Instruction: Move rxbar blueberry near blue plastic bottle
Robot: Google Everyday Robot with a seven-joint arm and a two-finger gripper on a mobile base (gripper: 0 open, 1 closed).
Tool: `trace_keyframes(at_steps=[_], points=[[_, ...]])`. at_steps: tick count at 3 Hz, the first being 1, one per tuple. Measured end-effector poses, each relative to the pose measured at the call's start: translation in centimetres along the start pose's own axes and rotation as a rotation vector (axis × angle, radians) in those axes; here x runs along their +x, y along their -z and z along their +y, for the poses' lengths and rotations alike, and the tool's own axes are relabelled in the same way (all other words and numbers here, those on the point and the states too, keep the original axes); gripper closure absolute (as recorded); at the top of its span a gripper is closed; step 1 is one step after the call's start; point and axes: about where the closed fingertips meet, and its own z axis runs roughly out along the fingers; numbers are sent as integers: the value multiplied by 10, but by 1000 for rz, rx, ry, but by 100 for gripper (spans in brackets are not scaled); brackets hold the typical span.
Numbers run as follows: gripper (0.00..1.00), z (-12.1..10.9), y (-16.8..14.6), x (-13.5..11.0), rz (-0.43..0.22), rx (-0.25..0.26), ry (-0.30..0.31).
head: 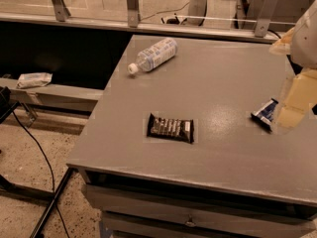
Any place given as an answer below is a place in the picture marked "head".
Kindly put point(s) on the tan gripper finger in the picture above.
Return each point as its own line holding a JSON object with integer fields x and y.
{"x": 283, "y": 45}
{"x": 297, "y": 97}

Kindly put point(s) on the blue rxbar blueberry bar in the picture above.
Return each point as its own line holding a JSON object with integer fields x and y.
{"x": 264, "y": 115}

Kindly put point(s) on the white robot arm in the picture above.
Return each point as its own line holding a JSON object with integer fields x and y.
{"x": 304, "y": 45}

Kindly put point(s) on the clear blue plastic bottle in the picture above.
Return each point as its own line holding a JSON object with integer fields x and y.
{"x": 154, "y": 56}

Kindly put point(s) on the black snack bar wrapper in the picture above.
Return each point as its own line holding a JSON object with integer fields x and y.
{"x": 171, "y": 129}

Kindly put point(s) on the grey metal shelf beam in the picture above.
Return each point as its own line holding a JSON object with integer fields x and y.
{"x": 55, "y": 95}

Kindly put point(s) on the black device at left edge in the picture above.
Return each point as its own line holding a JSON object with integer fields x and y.
{"x": 6, "y": 105}

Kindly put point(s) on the black stand leg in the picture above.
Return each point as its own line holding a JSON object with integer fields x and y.
{"x": 37, "y": 232}

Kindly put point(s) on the metal rail bracket right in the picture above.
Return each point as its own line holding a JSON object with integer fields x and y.
{"x": 264, "y": 17}

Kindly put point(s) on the metal rail bracket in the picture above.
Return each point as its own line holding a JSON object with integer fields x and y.
{"x": 133, "y": 13}
{"x": 60, "y": 10}
{"x": 264, "y": 17}

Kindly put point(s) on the grey drawer with handle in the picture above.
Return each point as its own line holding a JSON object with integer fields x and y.
{"x": 138, "y": 215}

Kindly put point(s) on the metal rail bracket middle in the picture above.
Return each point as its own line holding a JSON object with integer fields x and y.
{"x": 133, "y": 13}

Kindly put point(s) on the metal rail bracket left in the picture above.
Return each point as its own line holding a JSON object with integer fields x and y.
{"x": 60, "y": 10}

